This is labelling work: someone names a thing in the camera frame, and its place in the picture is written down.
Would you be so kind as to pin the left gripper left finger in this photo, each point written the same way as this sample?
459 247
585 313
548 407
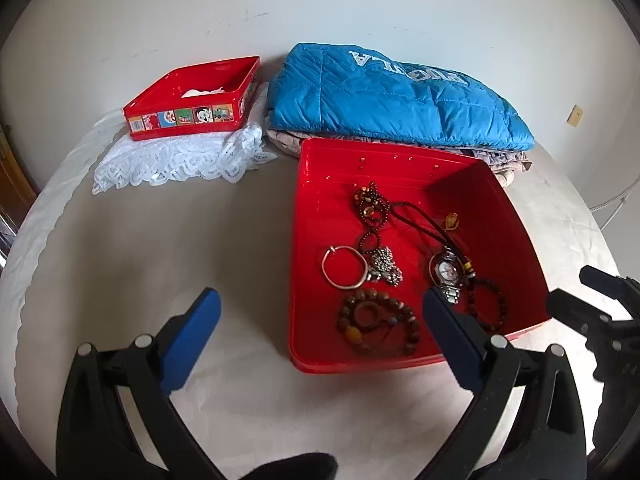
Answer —
171 354

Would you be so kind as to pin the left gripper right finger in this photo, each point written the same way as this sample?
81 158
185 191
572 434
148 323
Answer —
471 354

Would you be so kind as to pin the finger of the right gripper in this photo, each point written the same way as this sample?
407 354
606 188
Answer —
615 287
575 313

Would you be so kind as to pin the silver wristwatch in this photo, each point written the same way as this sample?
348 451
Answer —
447 274

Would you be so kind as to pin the amber pendant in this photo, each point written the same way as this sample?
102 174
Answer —
451 222

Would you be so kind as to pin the folded beige grey clothes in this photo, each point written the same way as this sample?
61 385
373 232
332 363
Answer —
503 164

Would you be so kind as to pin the red plastic tray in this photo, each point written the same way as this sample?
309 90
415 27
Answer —
490 234

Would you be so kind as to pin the silver bangle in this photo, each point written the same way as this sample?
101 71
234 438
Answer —
344 267

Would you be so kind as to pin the white lace cloth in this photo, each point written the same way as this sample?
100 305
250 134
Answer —
209 156

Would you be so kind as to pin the wooden furniture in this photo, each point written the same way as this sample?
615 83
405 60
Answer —
16 197

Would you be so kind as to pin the white cloth in tin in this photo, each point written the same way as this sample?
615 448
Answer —
193 93

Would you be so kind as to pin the blue puffer jacket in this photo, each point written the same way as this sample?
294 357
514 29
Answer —
350 90

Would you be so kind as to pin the beige wall socket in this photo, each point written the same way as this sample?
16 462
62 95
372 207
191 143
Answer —
575 116

